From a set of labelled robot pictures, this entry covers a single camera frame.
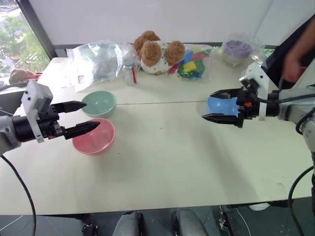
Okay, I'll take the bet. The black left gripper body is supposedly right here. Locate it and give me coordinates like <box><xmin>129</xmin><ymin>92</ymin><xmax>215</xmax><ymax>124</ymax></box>
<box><xmin>36</xmin><ymin>104</ymin><xmax>67</xmax><ymax>140</ymax></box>

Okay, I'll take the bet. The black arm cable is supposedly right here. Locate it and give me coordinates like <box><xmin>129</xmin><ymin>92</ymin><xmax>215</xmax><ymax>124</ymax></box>
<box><xmin>0</xmin><ymin>154</ymin><xmax>37</xmax><ymax>236</ymax></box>
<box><xmin>255</xmin><ymin>93</ymin><xmax>315</xmax><ymax>236</ymax></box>

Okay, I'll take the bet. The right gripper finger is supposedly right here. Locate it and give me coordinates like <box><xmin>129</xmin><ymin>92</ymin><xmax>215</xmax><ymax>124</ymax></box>
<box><xmin>209</xmin><ymin>88</ymin><xmax>241</xmax><ymax>100</ymax></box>
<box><xmin>201</xmin><ymin>113</ymin><xmax>244</xmax><ymax>129</ymax></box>

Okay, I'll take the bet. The bag with purple object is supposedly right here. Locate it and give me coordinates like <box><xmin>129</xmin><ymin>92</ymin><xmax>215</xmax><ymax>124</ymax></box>
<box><xmin>220</xmin><ymin>31</ymin><xmax>266</xmax><ymax>67</ymax></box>

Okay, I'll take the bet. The red brown cloth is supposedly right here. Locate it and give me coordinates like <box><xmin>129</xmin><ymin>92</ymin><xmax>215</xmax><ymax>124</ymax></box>
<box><xmin>9</xmin><ymin>69</ymin><xmax>41</xmax><ymax>85</ymax></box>

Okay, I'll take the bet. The grey rounded shape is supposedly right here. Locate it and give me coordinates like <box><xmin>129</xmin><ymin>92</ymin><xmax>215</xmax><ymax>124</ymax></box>
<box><xmin>171</xmin><ymin>207</ymin><xmax>208</xmax><ymax>236</ymax></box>
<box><xmin>112</xmin><ymin>210</ymin><xmax>145</xmax><ymax>236</ymax></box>

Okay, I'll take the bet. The clear bottle with red label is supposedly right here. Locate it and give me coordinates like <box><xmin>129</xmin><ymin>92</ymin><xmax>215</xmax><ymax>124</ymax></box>
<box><xmin>122</xmin><ymin>58</ymin><xmax>138</xmax><ymax>87</ymax></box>

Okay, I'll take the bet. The person's black garment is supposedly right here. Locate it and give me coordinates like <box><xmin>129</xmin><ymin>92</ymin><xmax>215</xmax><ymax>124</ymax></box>
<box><xmin>260</xmin><ymin>13</ymin><xmax>315</xmax><ymax>89</ymax></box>

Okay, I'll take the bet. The bag of colourful pieces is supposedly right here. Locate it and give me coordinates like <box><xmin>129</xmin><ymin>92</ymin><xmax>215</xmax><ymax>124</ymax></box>
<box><xmin>167</xmin><ymin>44</ymin><xmax>214</xmax><ymax>83</ymax></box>

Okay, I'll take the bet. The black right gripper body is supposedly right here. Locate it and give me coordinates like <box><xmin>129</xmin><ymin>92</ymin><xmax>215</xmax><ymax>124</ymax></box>
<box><xmin>235</xmin><ymin>86</ymin><xmax>261</xmax><ymax>129</ymax></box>

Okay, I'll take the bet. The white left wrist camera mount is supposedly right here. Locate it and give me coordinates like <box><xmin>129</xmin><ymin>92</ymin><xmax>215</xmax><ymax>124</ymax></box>
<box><xmin>21</xmin><ymin>80</ymin><xmax>54</xmax><ymax>144</ymax></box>

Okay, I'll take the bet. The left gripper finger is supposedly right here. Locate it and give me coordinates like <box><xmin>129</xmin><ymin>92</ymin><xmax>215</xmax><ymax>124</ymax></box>
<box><xmin>50</xmin><ymin>100</ymin><xmax>88</xmax><ymax>115</ymax></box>
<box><xmin>61</xmin><ymin>120</ymin><xmax>101</xmax><ymax>141</ymax></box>

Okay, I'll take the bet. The green bowl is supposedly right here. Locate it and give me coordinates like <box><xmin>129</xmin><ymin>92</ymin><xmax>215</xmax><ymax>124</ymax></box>
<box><xmin>81</xmin><ymin>90</ymin><xmax>117</xmax><ymax>118</ymax></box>

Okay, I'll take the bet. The blue bowl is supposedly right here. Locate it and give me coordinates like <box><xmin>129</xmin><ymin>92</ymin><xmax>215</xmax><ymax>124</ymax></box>
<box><xmin>207</xmin><ymin>96</ymin><xmax>239</xmax><ymax>118</ymax></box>

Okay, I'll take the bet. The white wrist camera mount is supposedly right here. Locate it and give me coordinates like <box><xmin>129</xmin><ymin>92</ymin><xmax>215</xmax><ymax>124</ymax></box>
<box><xmin>239</xmin><ymin>62</ymin><xmax>271</xmax><ymax>121</ymax></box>
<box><xmin>21</xmin><ymin>80</ymin><xmax>54</xmax><ymax>144</ymax></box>

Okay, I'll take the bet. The large clear plastic bag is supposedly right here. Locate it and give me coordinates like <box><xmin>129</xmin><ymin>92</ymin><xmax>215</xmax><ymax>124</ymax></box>
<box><xmin>65</xmin><ymin>40</ymin><xmax>141</xmax><ymax>93</ymax></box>

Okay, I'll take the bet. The person's bare hand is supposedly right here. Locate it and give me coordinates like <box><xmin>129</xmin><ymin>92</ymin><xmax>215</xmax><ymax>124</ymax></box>
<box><xmin>282</xmin><ymin>43</ymin><xmax>311</xmax><ymax>83</ymax></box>

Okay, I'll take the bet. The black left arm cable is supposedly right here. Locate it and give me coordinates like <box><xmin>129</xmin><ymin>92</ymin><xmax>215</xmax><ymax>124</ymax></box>
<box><xmin>0</xmin><ymin>154</ymin><xmax>37</xmax><ymax>236</ymax></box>

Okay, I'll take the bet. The brown white plush toy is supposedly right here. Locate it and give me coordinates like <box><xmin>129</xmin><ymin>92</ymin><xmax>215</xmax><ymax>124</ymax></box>
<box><xmin>132</xmin><ymin>30</ymin><xmax>186</xmax><ymax>75</ymax></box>

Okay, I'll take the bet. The pink red bowl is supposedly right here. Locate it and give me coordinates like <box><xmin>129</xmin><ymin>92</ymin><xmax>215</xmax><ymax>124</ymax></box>
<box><xmin>72</xmin><ymin>118</ymin><xmax>116</xmax><ymax>155</ymax></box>

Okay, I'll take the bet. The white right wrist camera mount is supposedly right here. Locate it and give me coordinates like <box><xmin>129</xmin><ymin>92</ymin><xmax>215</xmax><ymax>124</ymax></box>
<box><xmin>239</xmin><ymin>62</ymin><xmax>271</xmax><ymax>121</ymax></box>

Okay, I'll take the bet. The black window frame post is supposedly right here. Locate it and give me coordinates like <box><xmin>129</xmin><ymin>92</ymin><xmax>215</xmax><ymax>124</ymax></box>
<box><xmin>14</xmin><ymin>0</ymin><xmax>59</xmax><ymax>60</ymax></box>

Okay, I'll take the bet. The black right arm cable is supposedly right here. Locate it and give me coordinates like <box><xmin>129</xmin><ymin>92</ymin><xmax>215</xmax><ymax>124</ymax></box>
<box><xmin>255</xmin><ymin>93</ymin><xmax>315</xmax><ymax>236</ymax></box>

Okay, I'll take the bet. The white shoe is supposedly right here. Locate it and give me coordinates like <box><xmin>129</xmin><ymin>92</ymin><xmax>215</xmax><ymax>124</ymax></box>
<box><xmin>248</xmin><ymin>202</ymin><xmax>271</xmax><ymax>212</ymax></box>

